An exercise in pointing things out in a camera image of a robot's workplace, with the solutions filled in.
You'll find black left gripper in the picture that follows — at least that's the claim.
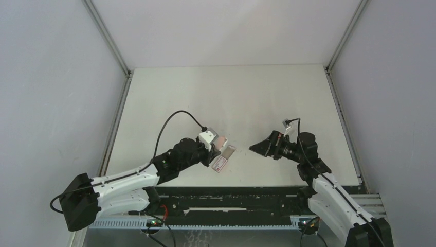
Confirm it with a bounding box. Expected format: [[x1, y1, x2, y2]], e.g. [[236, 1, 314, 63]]
[[178, 136, 220, 171]]

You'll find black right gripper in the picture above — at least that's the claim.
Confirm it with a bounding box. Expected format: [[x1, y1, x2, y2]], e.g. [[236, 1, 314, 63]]
[[249, 130, 303, 164]]

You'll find red white staples box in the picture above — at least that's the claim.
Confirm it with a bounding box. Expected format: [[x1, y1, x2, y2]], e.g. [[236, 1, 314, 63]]
[[211, 145, 236, 173]]

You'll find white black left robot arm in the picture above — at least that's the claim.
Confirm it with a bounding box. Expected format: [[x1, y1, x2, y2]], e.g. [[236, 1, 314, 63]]
[[59, 138, 220, 232]]

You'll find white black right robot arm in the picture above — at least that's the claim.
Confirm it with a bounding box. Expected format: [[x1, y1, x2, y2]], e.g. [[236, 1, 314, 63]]
[[249, 131, 394, 246]]

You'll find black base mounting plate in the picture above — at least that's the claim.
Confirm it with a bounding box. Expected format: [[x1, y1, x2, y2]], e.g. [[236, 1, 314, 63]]
[[140, 186, 315, 226]]

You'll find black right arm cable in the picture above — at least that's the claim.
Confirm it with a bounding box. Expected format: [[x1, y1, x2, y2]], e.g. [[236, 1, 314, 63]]
[[287, 118, 387, 247]]

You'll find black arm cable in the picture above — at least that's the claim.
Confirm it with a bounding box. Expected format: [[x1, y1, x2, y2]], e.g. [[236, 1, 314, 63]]
[[49, 110, 208, 215], [287, 118, 387, 247]]

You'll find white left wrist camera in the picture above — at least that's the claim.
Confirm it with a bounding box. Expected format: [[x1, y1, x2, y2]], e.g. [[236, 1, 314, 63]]
[[198, 128, 219, 152]]

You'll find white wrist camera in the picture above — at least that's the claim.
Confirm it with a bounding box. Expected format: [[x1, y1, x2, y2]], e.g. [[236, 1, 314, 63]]
[[282, 118, 299, 136], [198, 128, 219, 152]]

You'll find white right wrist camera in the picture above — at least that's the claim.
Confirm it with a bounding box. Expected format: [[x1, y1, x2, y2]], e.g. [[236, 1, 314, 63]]
[[282, 118, 299, 136]]

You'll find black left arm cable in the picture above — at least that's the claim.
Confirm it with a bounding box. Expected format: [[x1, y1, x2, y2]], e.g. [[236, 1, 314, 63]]
[[49, 110, 208, 215]]

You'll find front aluminium rail assembly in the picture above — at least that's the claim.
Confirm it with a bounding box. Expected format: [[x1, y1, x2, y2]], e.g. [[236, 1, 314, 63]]
[[68, 194, 397, 247]]

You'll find aluminium frame rail right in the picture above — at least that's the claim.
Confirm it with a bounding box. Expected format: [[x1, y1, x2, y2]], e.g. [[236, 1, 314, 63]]
[[324, 0, 371, 193]]

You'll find aluminium frame rail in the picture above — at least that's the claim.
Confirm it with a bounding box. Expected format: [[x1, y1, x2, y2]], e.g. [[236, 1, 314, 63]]
[[324, 0, 371, 193], [82, 1, 131, 175]]

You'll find aluminium frame rail left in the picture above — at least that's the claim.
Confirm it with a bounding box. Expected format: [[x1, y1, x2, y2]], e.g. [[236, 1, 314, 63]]
[[82, 1, 131, 175]]

